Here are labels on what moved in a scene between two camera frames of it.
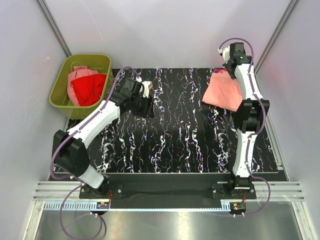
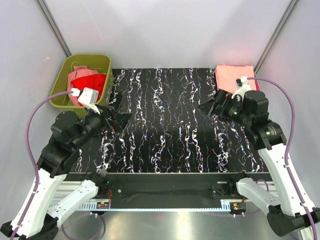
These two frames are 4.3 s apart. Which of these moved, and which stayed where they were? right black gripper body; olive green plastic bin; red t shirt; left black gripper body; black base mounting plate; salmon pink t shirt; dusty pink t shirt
Moved: left black gripper body; right black gripper body; salmon pink t shirt
Stayed: dusty pink t shirt; black base mounting plate; olive green plastic bin; red t shirt
